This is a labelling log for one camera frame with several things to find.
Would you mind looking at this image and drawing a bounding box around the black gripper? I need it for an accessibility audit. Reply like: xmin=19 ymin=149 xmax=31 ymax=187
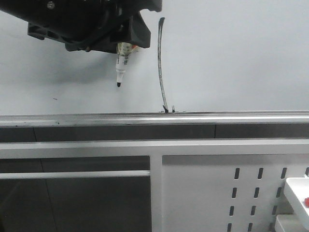
xmin=0 ymin=0 xmax=162 ymax=53

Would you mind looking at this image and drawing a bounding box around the white perforated metal panel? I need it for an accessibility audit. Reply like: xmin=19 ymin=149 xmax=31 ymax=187
xmin=162 ymin=154 xmax=309 ymax=232

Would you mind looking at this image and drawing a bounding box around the white black-tipped whiteboard marker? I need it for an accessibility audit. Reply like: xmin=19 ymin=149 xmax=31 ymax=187
xmin=115 ymin=43 xmax=138 ymax=87

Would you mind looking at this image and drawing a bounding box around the white metal shelf frame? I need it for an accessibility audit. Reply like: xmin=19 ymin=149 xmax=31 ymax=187
xmin=0 ymin=139 xmax=309 ymax=232

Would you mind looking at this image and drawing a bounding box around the white plastic bin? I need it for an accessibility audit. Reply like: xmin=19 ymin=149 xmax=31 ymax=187
xmin=283 ymin=177 xmax=309 ymax=230

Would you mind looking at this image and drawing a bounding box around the small red object in bin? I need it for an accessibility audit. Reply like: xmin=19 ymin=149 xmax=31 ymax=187
xmin=304 ymin=197 xmax=309 ymax=208

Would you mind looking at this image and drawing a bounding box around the large white whiteboard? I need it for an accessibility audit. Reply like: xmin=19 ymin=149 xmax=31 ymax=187
xmin=0 ymin=0 xmax=309 ymax=116

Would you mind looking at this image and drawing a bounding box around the aluminium whiteboard marker tray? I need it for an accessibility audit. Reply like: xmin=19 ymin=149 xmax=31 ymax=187
xmin=0 ymin=111 xmax=309 ymax=128

